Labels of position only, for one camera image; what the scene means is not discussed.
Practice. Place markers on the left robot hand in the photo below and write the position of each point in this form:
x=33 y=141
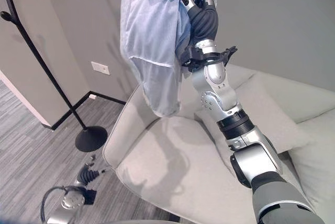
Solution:
x=88 y=173

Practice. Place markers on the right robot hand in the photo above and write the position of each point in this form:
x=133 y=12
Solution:
x=204 y=22

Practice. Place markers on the light blue garment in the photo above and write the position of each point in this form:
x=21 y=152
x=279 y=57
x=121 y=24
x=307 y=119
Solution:
x=154 y=43

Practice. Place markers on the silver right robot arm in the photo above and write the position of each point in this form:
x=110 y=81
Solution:
x=235 y=135

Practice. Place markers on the black coat rack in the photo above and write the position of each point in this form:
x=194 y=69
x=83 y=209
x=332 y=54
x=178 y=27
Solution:
x=49 y=77

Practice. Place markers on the light grey sofa cushion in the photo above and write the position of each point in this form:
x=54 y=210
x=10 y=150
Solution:
x=259 y=114

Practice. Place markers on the light grey sofa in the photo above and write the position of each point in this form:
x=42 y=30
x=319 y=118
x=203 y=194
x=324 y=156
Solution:
x=220 y=150

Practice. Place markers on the white floor-level wall outlet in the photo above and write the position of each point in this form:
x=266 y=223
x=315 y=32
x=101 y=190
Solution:
x=92 y=96

